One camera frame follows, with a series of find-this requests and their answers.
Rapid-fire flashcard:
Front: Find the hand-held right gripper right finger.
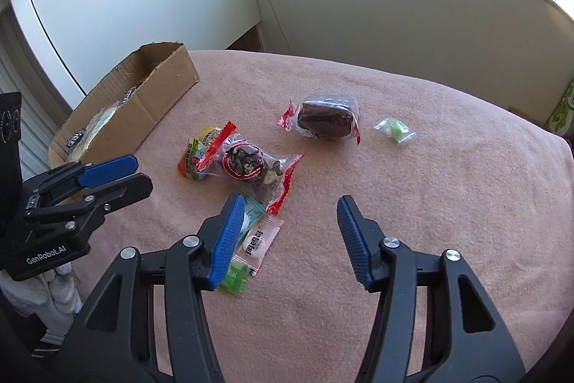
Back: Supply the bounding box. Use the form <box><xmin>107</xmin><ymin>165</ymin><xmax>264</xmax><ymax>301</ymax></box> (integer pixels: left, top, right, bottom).
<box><xmin>336</xmin><ymin>195</ymin><xmax>527</xmax><ymax>383</ymax></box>

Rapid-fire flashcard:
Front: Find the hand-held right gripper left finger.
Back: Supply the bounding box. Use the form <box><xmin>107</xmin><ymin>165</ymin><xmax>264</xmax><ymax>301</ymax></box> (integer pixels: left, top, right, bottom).
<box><xmin>54</xmin><ymin>193</ymin><xmax>246</xmax><ymax>383</ymax></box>

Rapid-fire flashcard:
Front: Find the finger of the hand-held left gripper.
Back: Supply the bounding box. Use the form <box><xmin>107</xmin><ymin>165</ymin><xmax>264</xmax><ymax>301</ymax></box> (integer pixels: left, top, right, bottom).
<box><xmin>24</xmin><ymin>173</ymin><xmax>154</xmax><ymax>231</ymax></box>
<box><xmin>20</xmin><ymin>154</ymin><xmax>139</xmax><ymax>209</ymax></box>

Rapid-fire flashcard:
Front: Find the pink white snack packet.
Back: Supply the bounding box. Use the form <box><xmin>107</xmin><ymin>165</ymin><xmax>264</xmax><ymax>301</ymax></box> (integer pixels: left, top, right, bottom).
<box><xmin>237</xmin><ymin>215</ymin><xmax>285</xmax><ymax>276</ymax></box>

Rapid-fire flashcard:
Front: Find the pale teal candy packet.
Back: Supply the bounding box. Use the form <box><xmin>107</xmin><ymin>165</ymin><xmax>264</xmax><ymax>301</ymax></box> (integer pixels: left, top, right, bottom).
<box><xmin>235</xmin><ymin>195</ymin><xmax>267</xmax><ymax>240</ymax></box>

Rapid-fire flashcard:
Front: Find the small black snack packet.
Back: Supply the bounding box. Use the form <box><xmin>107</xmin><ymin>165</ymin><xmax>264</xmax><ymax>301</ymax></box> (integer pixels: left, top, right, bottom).
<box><xmin>65</xmin><ymin>127</ymin><xmax>88</xmax><ymax>153</ymax></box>

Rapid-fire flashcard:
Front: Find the white soft packet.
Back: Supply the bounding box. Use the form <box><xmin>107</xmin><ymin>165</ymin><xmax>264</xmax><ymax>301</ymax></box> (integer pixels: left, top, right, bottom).
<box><xmin>78</xmin><ymin>102</ymin><xmax>131</xmax><ymax>150</ymax></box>

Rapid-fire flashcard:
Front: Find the orange green snack packet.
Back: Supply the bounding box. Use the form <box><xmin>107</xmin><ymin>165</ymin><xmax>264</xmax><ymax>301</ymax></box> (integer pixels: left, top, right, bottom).
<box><xmin>177</xmin><ymin>126</ymin><xmax>225</xmax><ymax>181</ymax></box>

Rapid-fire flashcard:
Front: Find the round cookie red-edged packet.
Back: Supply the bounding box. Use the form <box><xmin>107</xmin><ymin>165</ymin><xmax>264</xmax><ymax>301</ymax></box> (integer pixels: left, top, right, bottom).
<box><xmin>197</xmin><ymin>120</ymin><xmax>305</xmax><ymax>217</ymax></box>

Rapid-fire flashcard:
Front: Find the cardboard box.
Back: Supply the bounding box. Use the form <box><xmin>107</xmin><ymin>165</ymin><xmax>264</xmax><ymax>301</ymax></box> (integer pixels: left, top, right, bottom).
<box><xmin>48</xmin><ymin>42</ymin><xmax>199</xmax><ymax>168</ymax></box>

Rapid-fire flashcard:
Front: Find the small green candy packet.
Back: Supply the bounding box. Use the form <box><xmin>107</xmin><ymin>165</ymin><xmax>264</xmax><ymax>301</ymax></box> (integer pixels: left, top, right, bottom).
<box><xmin>373</xmin><ymin>118</ymin><xmax>417</xmax><ymax>144</ymax></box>

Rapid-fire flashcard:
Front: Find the dark cake clear packet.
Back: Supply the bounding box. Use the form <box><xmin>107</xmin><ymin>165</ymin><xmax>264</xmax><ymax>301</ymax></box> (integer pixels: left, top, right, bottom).
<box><xmin>278</xmin><ymin>95</ymin><xmax>362</xmax><ymax>145</ymax></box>

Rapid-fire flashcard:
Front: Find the white cloth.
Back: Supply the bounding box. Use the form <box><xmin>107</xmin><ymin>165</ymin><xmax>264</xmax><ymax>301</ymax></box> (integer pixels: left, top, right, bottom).
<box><xmin>0</xmin><ymin>262</ymin><xmax>84</xmax><ymax>336</ymax></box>

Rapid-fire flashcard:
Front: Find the white ribbed panel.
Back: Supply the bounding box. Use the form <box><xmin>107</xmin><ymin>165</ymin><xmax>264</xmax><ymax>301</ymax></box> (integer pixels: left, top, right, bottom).
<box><xmin>0</xmin><ymin>6</ymin><xmax>72</xmax><ymax>182</ymax></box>

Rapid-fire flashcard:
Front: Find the pink table blanket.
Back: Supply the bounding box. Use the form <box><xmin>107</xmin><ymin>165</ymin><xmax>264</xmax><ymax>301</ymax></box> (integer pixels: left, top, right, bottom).
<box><xmin>67</xmin><ymin>48</ymin><xmax>574</xmax><ymax>383</ymax></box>

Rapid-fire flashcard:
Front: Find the striped cloth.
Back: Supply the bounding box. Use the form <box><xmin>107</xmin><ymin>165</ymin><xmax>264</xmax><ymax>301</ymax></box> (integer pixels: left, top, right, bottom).
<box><xmin>27</xmin><ymin>333</ymin><xmax>63</xmax><ymax>361</ymax></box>

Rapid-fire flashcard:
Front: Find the green patterned bag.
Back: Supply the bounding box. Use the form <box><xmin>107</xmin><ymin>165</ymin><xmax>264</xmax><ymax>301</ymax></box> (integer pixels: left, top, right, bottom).
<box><xmin>545</xmin><ymin>80</ymin><xmax>574</xmax><ymax>139</ymax></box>

